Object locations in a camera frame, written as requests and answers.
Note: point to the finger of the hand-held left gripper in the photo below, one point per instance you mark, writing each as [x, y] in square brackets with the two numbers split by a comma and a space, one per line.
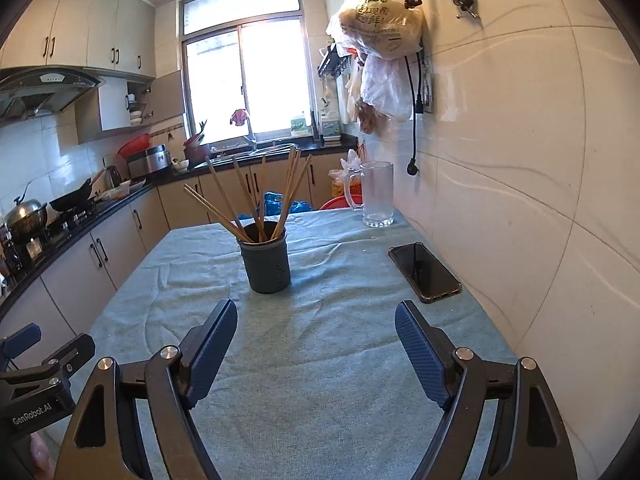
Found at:
[70, 355]
[22, 340]

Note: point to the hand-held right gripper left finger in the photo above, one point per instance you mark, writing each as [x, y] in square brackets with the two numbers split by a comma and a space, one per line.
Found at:
[212, 355]

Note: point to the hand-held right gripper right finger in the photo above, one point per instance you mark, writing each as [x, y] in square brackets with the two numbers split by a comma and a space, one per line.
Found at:
[425, 355]

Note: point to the dark grey utensil holder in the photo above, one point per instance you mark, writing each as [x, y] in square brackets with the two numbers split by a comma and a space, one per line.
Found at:
[265, 270]

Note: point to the bundle of wooden chopsticks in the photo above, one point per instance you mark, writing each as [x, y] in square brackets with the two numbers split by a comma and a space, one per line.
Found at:
[286, 195]

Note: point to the person's left hand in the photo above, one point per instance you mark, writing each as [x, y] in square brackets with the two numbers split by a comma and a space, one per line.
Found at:
[42, 455]

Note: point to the smartphone with orange case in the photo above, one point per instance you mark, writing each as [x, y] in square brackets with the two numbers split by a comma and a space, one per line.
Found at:
[425, 272]

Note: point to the blue-grey table cloth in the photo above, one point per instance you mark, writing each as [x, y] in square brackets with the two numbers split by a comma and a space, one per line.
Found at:
[310, 360]

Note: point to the steel pot with lid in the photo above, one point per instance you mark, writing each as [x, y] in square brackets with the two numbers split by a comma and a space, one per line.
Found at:
[25, 215]

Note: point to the beige lower cabinets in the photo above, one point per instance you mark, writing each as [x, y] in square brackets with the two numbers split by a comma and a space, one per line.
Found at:
[120, 240]

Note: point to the beige cabinets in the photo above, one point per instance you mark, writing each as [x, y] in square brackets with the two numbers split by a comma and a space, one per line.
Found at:
[120, 240]
[75, 25]

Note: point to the gas stove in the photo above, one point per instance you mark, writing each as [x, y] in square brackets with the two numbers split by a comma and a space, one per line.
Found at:
[70, 222]

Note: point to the black wok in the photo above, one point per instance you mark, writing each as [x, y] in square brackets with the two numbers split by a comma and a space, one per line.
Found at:
[72, 201]

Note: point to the blue plastic bag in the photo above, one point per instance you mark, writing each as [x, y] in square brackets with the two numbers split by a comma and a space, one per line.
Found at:
[272, 205]

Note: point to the clear glass mug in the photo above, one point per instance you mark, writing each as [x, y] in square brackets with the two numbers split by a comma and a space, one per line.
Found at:
[377, 195]

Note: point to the red plastic basin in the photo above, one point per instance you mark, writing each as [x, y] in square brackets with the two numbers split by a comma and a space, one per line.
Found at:
[335, 205]

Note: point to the clear bag with orange contents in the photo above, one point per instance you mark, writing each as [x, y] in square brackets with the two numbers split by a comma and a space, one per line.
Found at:
[337, 180]

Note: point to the dark red clay pot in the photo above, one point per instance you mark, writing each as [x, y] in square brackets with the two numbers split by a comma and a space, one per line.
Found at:
[197, 152]

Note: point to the silver rice cooker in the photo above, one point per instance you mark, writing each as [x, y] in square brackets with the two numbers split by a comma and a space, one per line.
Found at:
[147, 161]

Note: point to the steel sink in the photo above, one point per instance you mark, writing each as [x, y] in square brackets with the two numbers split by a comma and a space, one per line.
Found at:
[275, 149]

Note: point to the chrome faucet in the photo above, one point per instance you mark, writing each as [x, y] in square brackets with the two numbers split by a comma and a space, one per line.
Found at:
[251, 140]

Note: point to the red plastic colander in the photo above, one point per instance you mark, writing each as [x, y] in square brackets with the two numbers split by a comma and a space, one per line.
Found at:
[132, 145]

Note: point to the black kitchen countertop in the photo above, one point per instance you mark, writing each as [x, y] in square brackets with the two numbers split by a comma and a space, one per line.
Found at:
[330, 146]

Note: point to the green dish soap bottle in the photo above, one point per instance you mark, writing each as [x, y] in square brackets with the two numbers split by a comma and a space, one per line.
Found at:
[299, 126]

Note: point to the stack of white bowls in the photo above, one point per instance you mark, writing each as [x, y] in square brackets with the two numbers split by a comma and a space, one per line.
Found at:
[136, 119]

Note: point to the white labelled bottle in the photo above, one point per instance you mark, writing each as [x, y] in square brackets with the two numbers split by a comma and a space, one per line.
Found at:
[330, 127]

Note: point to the range hood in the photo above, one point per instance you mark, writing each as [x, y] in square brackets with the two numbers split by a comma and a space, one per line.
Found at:
[50, 87]

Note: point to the white plastic bag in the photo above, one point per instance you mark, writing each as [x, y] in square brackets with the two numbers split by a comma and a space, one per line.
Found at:
[385, 87]

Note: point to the kitchen window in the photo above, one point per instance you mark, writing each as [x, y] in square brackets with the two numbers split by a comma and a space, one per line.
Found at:
[270, 80]

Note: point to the beige upper cabinets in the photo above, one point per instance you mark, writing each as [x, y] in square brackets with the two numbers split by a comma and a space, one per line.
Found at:
[75, 25]

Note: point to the large printed plastic bag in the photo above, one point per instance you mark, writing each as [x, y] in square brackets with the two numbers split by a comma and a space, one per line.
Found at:
[380, 25]

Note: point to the open wall cabinet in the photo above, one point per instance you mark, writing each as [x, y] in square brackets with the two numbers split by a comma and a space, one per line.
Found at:
[112, 105]

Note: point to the wall socket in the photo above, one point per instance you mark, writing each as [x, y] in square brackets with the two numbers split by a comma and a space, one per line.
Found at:
[427, 95]

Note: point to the black wall rack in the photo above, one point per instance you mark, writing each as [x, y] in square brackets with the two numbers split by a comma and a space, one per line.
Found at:
[332, 62]

